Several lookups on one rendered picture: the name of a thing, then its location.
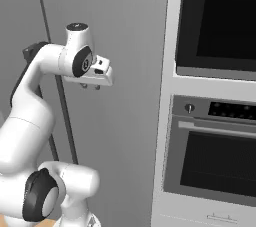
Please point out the grey fridge door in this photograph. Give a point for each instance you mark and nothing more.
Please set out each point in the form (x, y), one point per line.
(16, 7)
(120, 121)

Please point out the white cabinet drawer front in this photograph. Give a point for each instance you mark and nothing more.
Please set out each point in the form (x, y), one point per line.
(186, 211)

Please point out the white tall oven cabinet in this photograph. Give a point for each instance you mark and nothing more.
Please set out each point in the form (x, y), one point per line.
(165, 54)

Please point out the silver oven knob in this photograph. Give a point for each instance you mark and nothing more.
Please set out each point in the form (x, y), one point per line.
(189, 108)

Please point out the silver built-in oven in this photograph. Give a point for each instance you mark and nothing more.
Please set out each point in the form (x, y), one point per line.
(213, 164)

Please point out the black built-in microwave oven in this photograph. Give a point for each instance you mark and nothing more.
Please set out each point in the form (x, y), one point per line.
(216, 21)

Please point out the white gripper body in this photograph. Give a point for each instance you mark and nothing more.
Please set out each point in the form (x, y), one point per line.
(100, 79)

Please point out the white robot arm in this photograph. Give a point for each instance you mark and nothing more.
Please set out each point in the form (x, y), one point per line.
(26, 127)

